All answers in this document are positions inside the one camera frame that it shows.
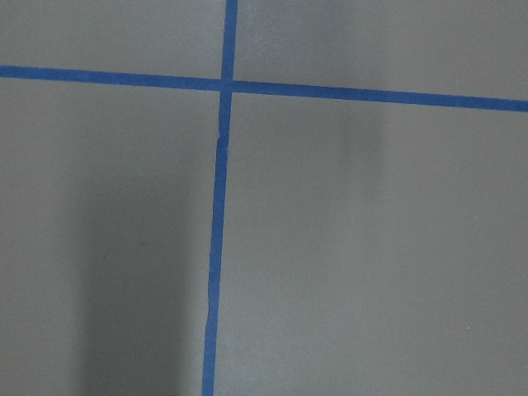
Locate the brown paper table cover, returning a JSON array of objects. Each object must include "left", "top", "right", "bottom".
[{"left": 1, "top": 1, "right": 527, "bottom": 395}]

